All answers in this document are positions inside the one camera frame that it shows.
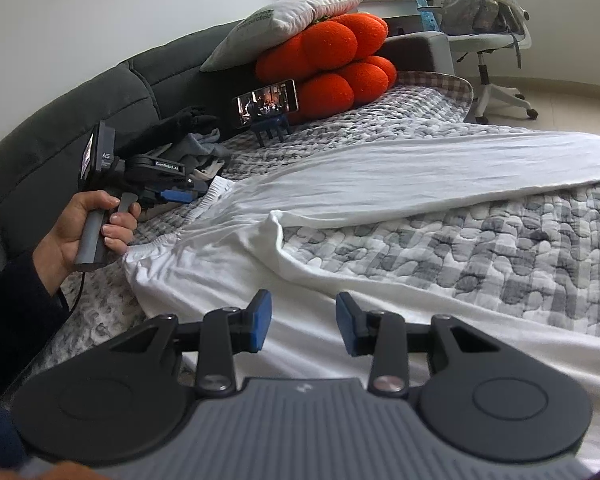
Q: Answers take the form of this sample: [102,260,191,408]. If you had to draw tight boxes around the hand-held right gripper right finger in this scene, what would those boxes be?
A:
[335,291,501,395]

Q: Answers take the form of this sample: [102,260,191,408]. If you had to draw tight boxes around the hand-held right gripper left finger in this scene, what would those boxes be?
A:
[107,289,273,395]

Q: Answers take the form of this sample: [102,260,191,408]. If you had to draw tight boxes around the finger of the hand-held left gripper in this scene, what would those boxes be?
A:
[152,180,211,206]

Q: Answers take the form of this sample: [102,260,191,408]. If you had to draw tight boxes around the white pants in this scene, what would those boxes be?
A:
[122,130,600,471]

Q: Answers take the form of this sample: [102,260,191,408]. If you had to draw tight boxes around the person's left forearm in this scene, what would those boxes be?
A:
[0,250,71,401]

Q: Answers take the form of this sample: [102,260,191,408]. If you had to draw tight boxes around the person's left hand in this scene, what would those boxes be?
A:
[35,192,142,291]

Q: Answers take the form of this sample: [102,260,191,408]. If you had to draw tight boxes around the black folded garment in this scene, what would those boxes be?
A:
[117,105,221,161]

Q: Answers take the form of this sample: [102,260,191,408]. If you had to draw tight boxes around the grey sofa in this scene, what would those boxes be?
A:
[0,30,456,291]

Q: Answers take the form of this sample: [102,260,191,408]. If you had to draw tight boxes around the blue phone stand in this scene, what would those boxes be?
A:
[250,112,295,148]

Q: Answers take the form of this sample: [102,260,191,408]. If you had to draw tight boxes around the smartphone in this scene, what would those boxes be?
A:
[232,79,300,128]

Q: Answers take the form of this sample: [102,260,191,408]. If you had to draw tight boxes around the grey checked quilt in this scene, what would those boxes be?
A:
[45,71,600,361]

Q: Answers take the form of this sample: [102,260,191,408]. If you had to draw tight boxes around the white pillow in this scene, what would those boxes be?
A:
[200,0,368,73]

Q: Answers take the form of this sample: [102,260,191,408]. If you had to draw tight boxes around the orange pumpkin cushion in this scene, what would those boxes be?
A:
[255,12,398,123]

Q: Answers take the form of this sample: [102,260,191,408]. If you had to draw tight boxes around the brown checked sheet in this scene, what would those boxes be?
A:
[390,71,476,123]

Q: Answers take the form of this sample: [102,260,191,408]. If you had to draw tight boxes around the blue patterned container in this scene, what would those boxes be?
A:
[416,0,440,31]

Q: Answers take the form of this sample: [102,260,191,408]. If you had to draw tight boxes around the grey office chair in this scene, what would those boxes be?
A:
[440,0,541,123]

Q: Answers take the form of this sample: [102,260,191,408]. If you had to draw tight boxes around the grey backpack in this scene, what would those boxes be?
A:
[440,0,511,36]

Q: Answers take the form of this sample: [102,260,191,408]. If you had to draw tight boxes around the black cable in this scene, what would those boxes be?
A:
[67,265,88,323]

